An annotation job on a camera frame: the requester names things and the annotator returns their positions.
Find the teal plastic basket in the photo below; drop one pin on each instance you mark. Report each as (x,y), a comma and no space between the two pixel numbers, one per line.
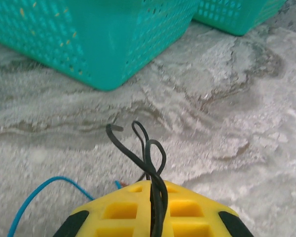
(101,49)
(236,24)

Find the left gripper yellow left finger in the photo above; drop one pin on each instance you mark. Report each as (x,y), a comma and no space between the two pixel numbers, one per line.
(143,212)

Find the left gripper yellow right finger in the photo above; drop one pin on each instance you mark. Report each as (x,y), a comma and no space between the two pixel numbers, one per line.
(209,214)

